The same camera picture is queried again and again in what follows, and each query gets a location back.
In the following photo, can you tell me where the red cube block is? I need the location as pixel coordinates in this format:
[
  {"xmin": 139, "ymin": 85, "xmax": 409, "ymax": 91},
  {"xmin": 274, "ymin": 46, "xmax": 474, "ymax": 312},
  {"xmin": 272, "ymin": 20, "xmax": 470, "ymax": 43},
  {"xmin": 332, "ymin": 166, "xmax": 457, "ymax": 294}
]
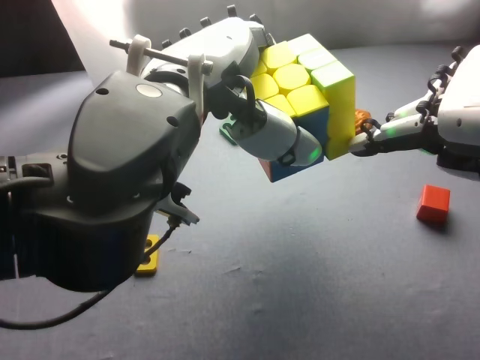
[{"xmin": 415, "ymin": 184, "xmax": 451, "ymax": 225}]

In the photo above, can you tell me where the yellow two-hole flat block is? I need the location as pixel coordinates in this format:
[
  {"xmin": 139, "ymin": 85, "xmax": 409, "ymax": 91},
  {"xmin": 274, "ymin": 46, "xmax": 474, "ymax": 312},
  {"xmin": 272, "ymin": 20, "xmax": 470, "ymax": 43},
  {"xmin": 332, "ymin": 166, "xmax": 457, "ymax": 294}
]
[{"xmin": 133, "ymin": 234, "xmax": 161, "ymax": 278}]

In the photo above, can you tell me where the multicolour puzzle cube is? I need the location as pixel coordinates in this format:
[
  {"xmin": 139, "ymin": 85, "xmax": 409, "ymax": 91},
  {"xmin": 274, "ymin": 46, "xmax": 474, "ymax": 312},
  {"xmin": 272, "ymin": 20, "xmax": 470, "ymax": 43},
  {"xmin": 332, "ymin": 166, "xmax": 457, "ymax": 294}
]
[{"xmin": 249, "ymin": 33, "xmax": 356, "ymax": 184}]

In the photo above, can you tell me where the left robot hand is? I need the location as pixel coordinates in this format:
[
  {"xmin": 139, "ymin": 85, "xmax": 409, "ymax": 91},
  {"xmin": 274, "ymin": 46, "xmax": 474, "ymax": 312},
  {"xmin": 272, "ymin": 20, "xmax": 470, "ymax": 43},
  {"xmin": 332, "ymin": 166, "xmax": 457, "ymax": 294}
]
[{"xmin": 144, "ymin": 4, "xmax": 326, "ymax": 168}]

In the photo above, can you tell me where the green pentagon block with holes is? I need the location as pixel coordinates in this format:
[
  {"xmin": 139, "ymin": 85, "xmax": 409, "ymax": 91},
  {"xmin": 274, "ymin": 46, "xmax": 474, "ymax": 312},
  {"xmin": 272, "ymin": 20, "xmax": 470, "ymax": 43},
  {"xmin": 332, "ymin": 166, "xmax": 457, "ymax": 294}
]
[{"xmin": 218, "ymin": 114, "xmax": 241, "ymax": 146}]

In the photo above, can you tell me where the orange swirl toy cookie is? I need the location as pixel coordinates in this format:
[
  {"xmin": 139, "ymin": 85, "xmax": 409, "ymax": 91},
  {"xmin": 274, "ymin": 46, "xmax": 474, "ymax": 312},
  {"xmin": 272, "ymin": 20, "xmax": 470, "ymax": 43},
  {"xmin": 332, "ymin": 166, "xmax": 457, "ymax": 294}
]
[{"xmin": 354, "ymin": 108, "xmax": 373, "ymax": 135}]

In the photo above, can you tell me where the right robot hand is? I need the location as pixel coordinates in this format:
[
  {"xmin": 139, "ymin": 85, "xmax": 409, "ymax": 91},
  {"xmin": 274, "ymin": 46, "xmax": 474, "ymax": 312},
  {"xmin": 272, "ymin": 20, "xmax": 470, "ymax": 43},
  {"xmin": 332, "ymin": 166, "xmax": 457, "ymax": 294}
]
[{"xmin": 347, "ymin": 46, "xmax": 480, "ymax": 173}]

